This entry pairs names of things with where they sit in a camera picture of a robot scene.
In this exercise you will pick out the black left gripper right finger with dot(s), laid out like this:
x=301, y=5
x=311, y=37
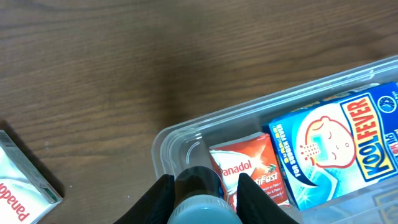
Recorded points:
x=254, y=206

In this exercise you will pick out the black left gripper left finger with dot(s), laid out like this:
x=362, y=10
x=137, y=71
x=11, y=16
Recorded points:
x=155, y=206

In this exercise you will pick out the dark syrup bottle white cap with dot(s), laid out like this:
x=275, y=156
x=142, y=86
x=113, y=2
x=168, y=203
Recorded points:
x=200, y=198

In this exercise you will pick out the red Panadol sachet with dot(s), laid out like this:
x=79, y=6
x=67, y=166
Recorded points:
x=254, y=156

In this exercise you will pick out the blue KoolFever box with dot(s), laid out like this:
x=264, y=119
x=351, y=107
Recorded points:
x=337, y=145

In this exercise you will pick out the white Panadol box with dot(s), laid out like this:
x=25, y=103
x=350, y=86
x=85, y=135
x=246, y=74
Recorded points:
x=26, y=196

